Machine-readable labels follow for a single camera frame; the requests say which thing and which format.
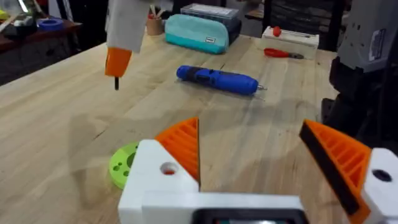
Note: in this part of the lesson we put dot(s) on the white box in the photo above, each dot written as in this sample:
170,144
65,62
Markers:
292,42

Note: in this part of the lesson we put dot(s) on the blue tape roll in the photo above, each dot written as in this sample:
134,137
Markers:
50,24

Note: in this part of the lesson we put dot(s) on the dark wooden side table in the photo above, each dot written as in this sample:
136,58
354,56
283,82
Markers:
34,51

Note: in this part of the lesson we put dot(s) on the black chair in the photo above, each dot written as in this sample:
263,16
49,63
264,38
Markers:
298,14

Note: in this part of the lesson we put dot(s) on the dark box with clear lid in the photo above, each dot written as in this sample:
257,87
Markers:
217,12

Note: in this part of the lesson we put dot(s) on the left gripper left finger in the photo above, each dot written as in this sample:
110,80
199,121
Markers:
149,174

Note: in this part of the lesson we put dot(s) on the brown cup with pencils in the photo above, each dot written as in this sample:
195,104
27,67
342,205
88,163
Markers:
154,26

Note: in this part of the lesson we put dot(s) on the teal zip pouch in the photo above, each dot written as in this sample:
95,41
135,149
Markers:
196,32

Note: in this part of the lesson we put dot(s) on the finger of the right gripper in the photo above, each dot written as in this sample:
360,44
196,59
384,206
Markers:
124,28

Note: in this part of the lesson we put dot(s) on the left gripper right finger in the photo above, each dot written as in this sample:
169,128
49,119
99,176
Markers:
345,155

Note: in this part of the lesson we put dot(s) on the red knob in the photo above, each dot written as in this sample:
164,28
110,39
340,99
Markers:
276,31

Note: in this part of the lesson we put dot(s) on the green disc with holes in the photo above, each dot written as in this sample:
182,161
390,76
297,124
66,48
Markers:
119,166

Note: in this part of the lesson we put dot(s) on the blue electric screwdriver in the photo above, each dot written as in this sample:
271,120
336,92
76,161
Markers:
217,79

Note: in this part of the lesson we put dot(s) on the heap of clutter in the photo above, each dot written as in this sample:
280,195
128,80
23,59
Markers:
15,18

